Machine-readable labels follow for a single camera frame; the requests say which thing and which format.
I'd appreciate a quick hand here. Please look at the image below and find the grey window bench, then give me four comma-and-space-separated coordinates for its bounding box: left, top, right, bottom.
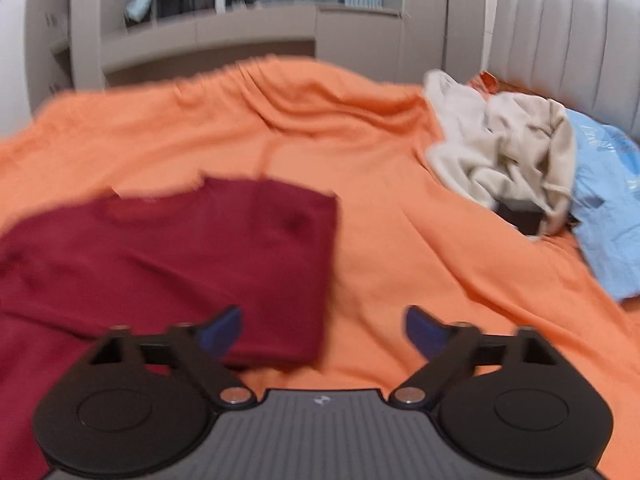
100, 2, 407, 89

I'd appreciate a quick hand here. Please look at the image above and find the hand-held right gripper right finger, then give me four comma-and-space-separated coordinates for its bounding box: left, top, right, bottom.
387, 305, 563, 408

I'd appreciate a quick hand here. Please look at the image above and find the orange blanket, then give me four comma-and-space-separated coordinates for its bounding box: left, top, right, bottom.
0, 55, 640, 480

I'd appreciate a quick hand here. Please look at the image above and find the light blue plastic bag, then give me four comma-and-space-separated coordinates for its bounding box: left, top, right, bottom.
565, 110, 640, 303

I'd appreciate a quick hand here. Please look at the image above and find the grey shelf unit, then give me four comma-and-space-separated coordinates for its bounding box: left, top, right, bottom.
25, 0, 108, 108

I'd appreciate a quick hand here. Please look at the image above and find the beige garment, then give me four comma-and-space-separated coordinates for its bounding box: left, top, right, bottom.
424, 69, 578, 242

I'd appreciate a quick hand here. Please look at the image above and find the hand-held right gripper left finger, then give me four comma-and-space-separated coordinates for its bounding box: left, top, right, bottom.
77, 305, 257, 408

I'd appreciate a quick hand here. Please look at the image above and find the dark red shirt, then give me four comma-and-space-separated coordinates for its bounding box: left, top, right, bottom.
0, 176, 341, 480

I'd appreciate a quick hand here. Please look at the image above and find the small orange cloth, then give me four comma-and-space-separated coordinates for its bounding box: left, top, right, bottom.
467, 71, 501, 95

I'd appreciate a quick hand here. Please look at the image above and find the tall grey cabinet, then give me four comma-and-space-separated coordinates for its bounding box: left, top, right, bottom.
400, 0, 487, 86

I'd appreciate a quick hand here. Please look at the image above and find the dark flat object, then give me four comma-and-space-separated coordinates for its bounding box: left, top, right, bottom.
492, 199, 548, 237

